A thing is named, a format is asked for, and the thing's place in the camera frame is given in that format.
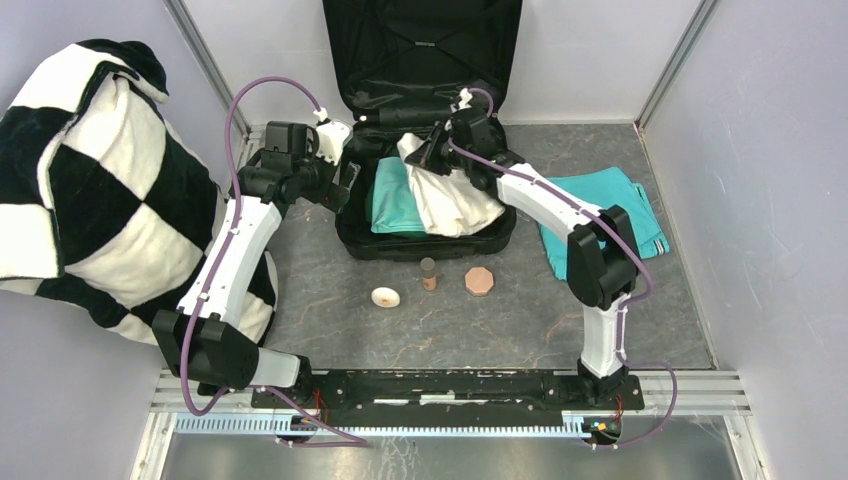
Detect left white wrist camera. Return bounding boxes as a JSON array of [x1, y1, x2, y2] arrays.
[[313, 107, 353, 166]]

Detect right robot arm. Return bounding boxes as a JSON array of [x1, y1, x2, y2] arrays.
[[398, 107, 649, 408]]

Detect black white checkered blanket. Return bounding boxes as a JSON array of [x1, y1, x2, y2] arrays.
[[0, 38, 280, 348]]

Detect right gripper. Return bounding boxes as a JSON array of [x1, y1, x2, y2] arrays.
[[407, 122, 472, 177]]

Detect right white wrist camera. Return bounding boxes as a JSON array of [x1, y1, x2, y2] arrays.
[[451, 88, 474, 112]]

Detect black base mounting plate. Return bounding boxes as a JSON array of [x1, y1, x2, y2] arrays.
[[285, 369, 645, 428]]

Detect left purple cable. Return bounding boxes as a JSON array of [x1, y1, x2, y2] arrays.
[[178, 75, 370, 449]]

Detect pink octagonal compact box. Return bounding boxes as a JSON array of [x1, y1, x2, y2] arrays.
[[464, 266, 495, 297]]

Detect black open suitcase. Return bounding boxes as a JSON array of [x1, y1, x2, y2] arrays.
[[322, 1, 523, 262]]

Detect purple cable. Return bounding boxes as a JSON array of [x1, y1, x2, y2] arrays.
[[447, 87, 680, 452], [178, 75, 370, 449]]

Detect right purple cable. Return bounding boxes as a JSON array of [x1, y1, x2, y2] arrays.
[[447, 87, 680, 452]]

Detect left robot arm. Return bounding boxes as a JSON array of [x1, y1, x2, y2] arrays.
[[152, 120, 359, 408]]

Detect brown grey cylindrical bottle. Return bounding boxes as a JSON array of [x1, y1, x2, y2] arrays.
[[420, 257, 438, 291]]

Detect teal shorts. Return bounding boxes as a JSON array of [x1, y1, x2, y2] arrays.
[[535, 165, 670, 282]]

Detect light aqua shirt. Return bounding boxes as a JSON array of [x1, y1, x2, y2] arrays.
[[369, 156, 429, 236]]

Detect white shirt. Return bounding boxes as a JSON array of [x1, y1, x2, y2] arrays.
[[404, 163, 506, 238]]

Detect small white round jar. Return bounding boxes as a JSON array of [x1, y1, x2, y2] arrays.
[[370, 286, 401, 308]]

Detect aluminium frame rail base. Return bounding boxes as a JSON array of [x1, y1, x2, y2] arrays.
[[131, 369, 769, 479]]

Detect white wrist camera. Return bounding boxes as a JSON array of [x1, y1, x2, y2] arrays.
[[313, 107, 353, 166], [451, 88, 474, 112]]

